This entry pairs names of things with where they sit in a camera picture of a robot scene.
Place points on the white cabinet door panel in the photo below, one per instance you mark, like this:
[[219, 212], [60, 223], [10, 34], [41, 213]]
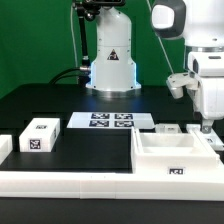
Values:
[[167, 128]]

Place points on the white cabinet top block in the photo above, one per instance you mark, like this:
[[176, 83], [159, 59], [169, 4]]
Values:
[[40, 135]]

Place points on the white block at left edge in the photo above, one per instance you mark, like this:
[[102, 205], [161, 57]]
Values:
[[5, 147]]

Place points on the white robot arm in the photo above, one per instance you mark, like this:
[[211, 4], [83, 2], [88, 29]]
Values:
[[200, 23]]

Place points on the white U-shaped obstacle fence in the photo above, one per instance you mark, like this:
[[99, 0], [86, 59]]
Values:
[[208, 187]]

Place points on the white cabinet body box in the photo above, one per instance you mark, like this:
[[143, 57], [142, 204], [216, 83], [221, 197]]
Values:
[[172, 154]]

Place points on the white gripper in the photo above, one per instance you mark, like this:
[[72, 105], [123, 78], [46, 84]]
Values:
[[208, 98]]

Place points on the white base tag plate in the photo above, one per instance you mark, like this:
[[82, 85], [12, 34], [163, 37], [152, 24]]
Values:
[[107, 120]]

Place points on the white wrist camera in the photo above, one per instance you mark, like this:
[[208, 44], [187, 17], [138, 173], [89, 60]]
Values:
[[177, 81]]

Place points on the black camera stand pole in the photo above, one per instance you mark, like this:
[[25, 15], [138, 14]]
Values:
[[87, 10]]

